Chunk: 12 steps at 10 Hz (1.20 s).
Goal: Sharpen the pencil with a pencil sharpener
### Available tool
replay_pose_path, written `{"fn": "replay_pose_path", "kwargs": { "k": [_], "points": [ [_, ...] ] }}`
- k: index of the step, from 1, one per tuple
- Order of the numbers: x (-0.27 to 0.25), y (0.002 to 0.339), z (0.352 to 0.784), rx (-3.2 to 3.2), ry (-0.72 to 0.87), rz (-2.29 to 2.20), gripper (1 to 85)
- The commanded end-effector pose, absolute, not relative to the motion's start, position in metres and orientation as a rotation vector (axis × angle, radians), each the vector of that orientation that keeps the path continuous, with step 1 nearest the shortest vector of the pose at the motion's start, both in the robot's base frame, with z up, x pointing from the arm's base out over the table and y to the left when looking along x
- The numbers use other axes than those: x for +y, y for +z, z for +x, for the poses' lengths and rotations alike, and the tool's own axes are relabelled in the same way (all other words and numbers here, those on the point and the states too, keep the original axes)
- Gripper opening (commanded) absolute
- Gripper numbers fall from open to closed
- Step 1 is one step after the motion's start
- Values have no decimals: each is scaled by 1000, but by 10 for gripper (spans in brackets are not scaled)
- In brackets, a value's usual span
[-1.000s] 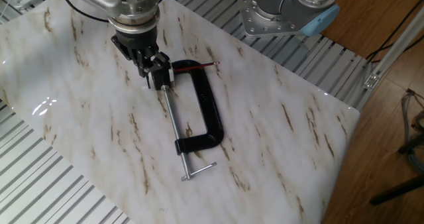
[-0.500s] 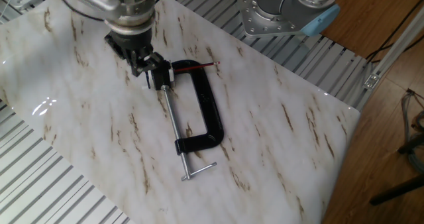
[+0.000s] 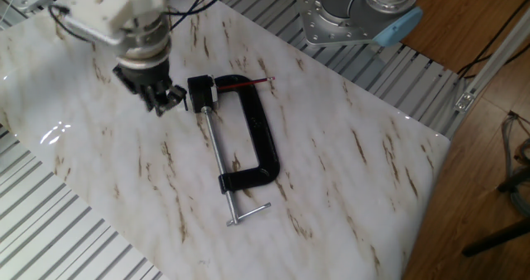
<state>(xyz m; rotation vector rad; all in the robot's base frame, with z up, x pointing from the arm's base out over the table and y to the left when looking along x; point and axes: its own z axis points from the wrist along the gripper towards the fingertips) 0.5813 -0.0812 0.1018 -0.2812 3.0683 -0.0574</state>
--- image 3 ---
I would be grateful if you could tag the red pencil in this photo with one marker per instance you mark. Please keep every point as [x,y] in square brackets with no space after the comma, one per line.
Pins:
[244,83]

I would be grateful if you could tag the white marble pattern board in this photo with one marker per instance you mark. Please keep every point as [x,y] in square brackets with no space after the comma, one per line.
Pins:
[331,189]

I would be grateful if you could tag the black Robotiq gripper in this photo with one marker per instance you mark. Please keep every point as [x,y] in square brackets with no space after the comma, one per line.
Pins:
[145,77]

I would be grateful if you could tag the aluminium frame beam with bracket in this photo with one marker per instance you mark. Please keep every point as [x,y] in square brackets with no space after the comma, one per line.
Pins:
[492,64]

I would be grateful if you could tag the black chair base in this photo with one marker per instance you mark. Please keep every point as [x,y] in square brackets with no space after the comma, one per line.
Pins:
[497,238]

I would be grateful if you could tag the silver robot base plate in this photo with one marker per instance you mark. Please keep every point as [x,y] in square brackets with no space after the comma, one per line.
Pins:
[323,27]

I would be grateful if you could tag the black C-clamp with steel screw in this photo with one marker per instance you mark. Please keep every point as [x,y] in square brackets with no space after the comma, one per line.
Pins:
[265,147]

